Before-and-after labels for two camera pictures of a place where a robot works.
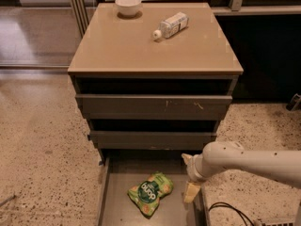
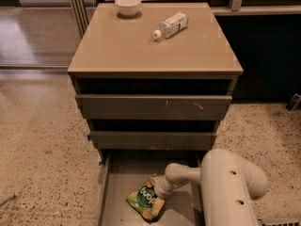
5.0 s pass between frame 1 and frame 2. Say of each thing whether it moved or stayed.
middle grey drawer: stayed
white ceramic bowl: stayed
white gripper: moved
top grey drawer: stayed
